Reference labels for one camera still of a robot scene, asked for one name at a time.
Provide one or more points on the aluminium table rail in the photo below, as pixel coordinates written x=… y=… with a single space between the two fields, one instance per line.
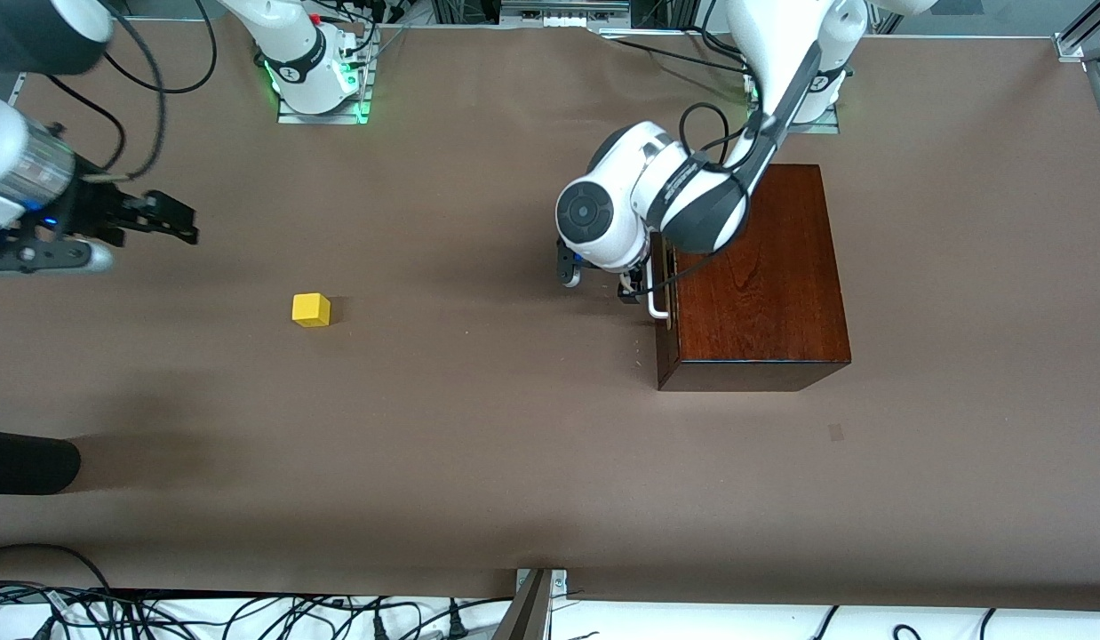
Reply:
x=1092 y=36
x=12 y=89

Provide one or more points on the aluminium frame profile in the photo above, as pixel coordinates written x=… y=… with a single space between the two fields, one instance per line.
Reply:
x=559 y=13

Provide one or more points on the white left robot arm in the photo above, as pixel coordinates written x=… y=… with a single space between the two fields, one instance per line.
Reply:
x=621 y=187

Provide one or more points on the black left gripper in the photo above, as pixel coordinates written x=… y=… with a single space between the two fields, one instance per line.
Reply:
x=631 y=284

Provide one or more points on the dark brown wooden cabinet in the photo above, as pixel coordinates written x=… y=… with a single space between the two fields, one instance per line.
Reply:
x=781 y=311

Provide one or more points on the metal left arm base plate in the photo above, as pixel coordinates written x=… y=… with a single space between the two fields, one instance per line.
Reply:
x=825 y=127

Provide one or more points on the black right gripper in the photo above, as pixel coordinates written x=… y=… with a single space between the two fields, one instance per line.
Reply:
x=99 y=208

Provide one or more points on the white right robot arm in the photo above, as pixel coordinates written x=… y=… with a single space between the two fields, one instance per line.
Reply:
x=301 y=53

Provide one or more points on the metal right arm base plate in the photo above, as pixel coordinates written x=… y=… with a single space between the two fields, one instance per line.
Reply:
x=323 y=118

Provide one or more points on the metal table bracket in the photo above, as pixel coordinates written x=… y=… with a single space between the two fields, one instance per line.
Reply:
x=537 y=613

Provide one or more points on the black rounded cylinder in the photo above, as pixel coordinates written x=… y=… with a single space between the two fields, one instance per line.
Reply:
x=26 y=462

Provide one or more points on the brown paper table cover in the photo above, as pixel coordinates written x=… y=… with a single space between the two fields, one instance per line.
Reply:
x=426 y=400

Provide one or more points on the yellow block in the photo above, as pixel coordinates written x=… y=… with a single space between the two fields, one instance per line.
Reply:
x=310 y=309

